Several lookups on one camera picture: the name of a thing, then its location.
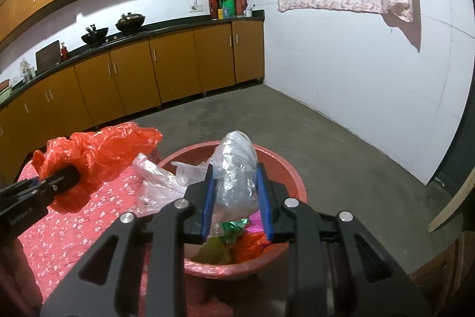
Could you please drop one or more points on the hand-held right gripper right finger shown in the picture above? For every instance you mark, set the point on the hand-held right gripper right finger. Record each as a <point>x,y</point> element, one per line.
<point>264,205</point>

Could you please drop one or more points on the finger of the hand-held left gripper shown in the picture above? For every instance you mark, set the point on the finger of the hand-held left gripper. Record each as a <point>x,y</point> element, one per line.
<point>61,181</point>

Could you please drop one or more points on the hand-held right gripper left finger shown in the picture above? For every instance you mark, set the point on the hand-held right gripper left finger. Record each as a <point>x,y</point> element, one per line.
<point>207,205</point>

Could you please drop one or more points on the pink plastic bag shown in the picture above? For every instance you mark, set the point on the pink plastic bag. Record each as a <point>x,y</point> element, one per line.
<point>256,224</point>

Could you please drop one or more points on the dark green plastic bag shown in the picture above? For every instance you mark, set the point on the dark green plastic bag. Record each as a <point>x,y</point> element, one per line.
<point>232,228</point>

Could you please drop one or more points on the red plastic basket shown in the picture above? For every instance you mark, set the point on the red plastic basket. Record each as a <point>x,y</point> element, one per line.
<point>291,176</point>

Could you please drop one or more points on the clear bubble wrap bag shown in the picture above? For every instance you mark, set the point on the clear bubble wrap bag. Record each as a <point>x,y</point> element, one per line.
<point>235,168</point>

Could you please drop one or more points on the light green plastic bag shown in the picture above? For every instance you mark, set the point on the light green plastic bag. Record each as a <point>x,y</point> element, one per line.
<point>213,252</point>

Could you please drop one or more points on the clear plastic bag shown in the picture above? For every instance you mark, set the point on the clear plastic bag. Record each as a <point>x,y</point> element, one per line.
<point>159,187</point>

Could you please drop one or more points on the red floral tablecloth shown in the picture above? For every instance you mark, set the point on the red floral tablecloth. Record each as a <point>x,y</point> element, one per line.
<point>104,220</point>

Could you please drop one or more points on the stacked pink and green bowls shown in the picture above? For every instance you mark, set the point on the stacked pink and green bowls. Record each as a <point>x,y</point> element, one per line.
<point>4,90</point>

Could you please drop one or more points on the jar with plastic cover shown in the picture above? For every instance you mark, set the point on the jar with plastic cover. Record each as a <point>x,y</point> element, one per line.
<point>26,70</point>

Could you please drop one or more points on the dark cutting board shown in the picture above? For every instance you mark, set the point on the dark cutting board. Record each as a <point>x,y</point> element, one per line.
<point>48,55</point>

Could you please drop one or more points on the red bottle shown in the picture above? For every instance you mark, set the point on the red bottle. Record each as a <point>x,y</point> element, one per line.
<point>65,52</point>

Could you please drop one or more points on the wooden base cabinets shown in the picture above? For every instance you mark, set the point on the wooden base cabinets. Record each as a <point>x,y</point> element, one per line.
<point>178,64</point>

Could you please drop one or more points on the black wok with lid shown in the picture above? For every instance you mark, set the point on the black wok with lid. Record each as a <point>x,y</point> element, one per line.
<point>130,23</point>

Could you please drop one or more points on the black kitchen countertop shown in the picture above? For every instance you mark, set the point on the black kitchen countertop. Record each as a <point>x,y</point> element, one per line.
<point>167,28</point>

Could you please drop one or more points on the wooden plank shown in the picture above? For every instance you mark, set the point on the wooden plank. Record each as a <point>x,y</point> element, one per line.
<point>452,205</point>

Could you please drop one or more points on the white mug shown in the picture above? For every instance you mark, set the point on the white mug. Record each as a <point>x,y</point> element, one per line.
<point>248,12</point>

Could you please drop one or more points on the dark wooden furniture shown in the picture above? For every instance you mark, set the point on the dark wooden furniture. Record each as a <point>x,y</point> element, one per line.
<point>445,276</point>

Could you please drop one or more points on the white wall socket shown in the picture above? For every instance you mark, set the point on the white wall socket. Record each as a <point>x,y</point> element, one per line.
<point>196,8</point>

